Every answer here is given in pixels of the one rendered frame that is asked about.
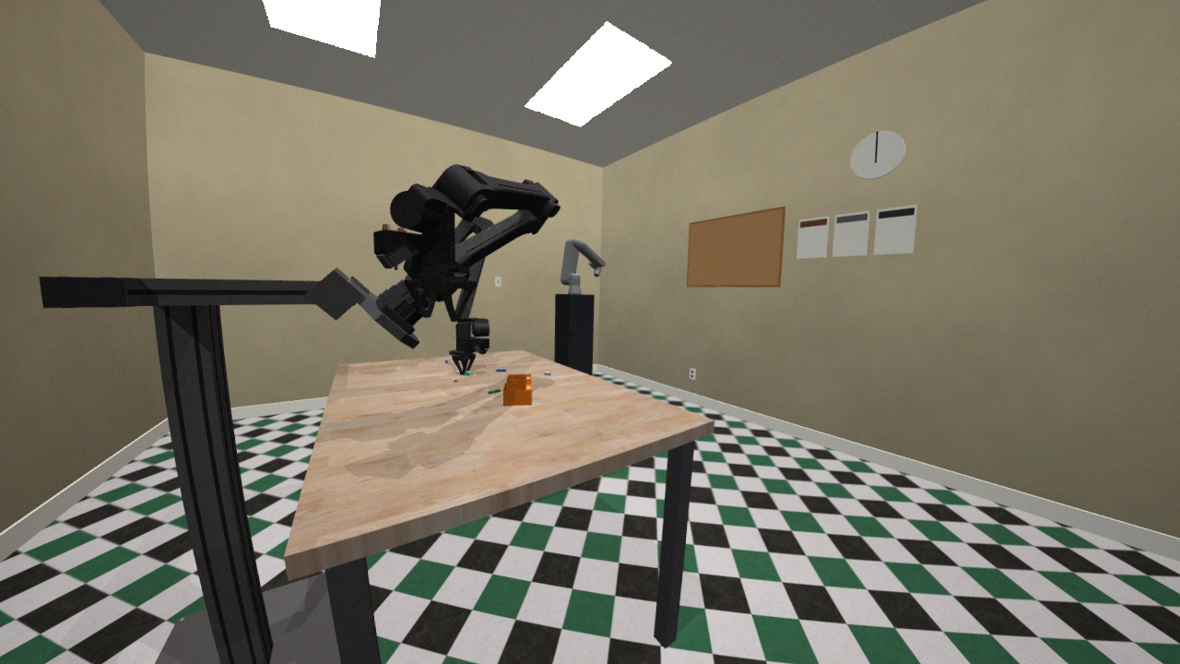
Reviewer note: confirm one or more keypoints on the orange open bin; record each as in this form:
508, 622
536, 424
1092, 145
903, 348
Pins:
515, 393

